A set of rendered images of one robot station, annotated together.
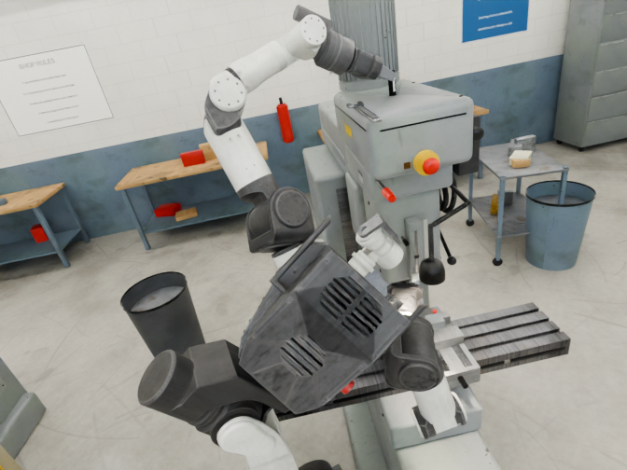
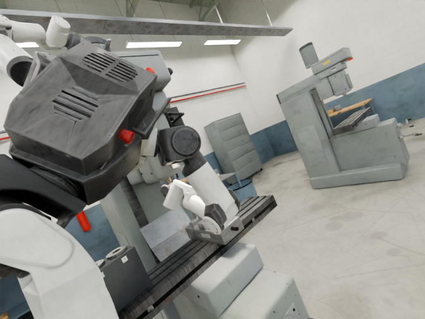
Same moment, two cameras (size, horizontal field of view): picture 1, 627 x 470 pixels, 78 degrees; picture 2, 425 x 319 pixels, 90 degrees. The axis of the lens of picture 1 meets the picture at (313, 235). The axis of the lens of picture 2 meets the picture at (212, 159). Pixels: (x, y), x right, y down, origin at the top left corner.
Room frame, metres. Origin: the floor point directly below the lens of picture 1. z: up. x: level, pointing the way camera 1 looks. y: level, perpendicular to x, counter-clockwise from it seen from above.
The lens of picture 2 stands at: (0.04, 0.15, 1.36)
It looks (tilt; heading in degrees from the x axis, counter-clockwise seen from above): 3 degrees down; 325
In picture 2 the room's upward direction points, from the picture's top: 23 degrees counter-clockwise
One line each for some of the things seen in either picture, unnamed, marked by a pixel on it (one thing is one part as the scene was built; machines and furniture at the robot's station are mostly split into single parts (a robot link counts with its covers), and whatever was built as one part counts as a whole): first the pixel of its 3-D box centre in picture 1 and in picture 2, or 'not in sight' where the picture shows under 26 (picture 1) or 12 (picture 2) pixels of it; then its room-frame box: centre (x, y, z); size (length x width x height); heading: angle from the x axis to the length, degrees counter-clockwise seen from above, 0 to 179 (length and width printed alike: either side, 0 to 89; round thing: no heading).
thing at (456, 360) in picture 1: (438, 340); (210, 225); (1.08, -0.39, 0.96); 0.35 x 0.15 x 0.11; 3
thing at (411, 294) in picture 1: (403, 300); not in sight; (1.02, -0.26, 1.23); 0.13 x 0.12 x 0.10; 67
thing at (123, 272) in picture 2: not in sight; (114, 278); (1.11, 0.12, 1.01); 0.22 x 0.12 x 0.20; 100
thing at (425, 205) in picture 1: (401, 226); (155, 149); (1.11, -0.29, 1.47); 0.21 x 0.19 x 0.32; 92
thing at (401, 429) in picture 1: (412, 376); (208, 266); (1.11, -0.29, 0.77); 0.50 x 0.35 x 0.12; 2
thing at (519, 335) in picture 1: (402, 360); (196, 254); (1.11, -0.25, 0.87); 1.24 x 0.23 x 0.08; 92
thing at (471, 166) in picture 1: (458, 140); (172, 125); (1.42, -0.61, 1.62); 0.20 x 0.09 x 0.21; 2
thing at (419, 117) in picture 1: (393, 121); (128, 90); (1.12, -0.29, 1.81); 0.47 x 0.26 x 0.16; 2
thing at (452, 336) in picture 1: (440, 338); (210, 219); (1.06, -0.40, 1.00); 0.15 x 0.06 x 0.04; 93
